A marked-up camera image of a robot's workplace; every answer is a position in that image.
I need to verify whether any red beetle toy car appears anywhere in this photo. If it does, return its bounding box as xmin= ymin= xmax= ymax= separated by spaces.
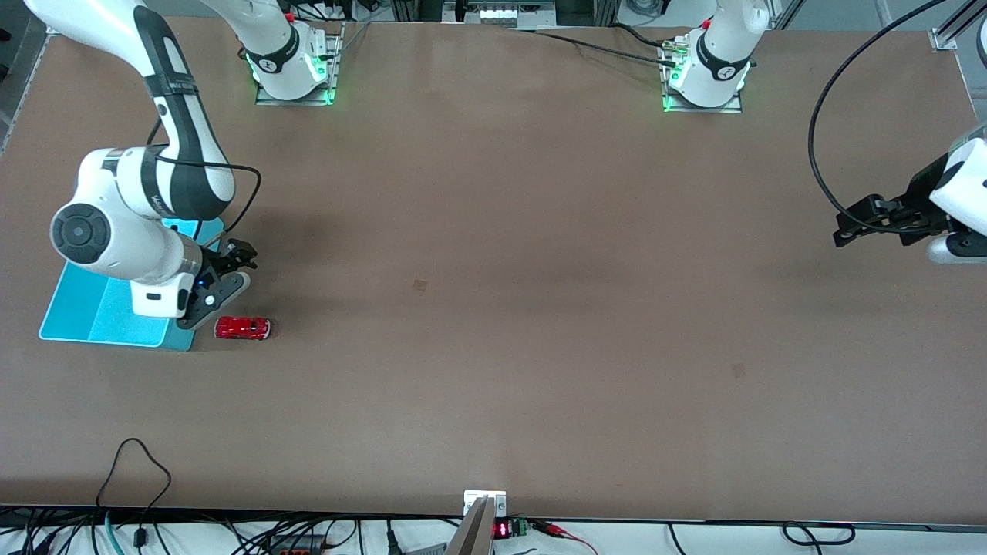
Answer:
xmin=214 ymin=316 xmax=272 ymax=341

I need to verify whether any blue plastic box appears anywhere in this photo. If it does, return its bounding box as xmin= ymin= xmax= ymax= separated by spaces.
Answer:
xmin=39 ymin=218 xmax=226 ymax=352

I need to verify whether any white power strip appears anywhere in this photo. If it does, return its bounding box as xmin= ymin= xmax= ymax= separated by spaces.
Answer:
xmin=478 ymin=4 xmax=558 ymax=25

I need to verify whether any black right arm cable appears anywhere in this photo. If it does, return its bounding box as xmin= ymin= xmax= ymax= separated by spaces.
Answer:
xmin=145 ymin=116 xmax=263 ymax=255

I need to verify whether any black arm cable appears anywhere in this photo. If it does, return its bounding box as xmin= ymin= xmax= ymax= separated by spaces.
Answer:
xmin=145 ymin=116 xmax=263 ymax=255
xmin=807 ymin=0 xmax=951 ymax=232

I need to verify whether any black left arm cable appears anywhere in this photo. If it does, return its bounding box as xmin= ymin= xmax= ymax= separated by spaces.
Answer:
xmin=807 ymin=0 xmax=951 ymax=232

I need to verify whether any aluminium frame profile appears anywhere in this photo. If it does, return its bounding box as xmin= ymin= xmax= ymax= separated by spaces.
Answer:
xmin=929 ymin=0 xmax=987 ymax=52

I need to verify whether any thin black looped cable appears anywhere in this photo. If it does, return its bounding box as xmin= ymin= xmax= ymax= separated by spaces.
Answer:
xmin=94 ymin=438 xmax=172 ymax=548

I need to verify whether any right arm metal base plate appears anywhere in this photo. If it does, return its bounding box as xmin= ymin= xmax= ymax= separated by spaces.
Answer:
xmin=254 ymin=23 xmax=345 ymax=106

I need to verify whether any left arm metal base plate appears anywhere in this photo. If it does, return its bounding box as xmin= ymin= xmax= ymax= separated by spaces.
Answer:
xmin=659 ymin=39 xmax=745 ymax=115

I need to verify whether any black coiled floor cable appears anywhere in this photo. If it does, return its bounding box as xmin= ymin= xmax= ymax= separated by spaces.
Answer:
xmin=782 ymin=522 xmax=857 ymax=547

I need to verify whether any thick black table cable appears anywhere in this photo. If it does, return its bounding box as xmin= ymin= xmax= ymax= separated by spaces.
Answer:
xmin=509 ymin=23 xmax=681 ymax=67

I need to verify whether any grey metal camera bracket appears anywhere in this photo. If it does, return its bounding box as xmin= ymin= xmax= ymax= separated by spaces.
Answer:
xmin=446 ymin=490 xmax=508 ymax=555

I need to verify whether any red clip wire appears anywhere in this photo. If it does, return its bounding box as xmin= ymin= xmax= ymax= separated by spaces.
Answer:
xmin=531 ymin=520 xmax=599 ymax=555

